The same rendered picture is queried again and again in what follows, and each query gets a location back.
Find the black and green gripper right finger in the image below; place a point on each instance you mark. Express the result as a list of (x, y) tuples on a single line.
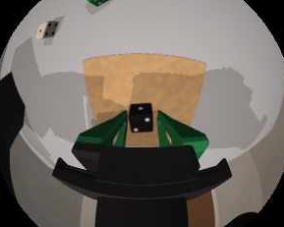
[(180, 134)]

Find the white die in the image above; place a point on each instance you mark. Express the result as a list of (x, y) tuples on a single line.
[(46, 29)]

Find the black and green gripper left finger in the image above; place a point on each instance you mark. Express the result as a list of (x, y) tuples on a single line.
[(105, 132)]

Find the green die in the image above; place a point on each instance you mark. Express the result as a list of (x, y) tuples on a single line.
[(97, 2)]

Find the black die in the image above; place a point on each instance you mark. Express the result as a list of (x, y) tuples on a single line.
[(141, 118)]

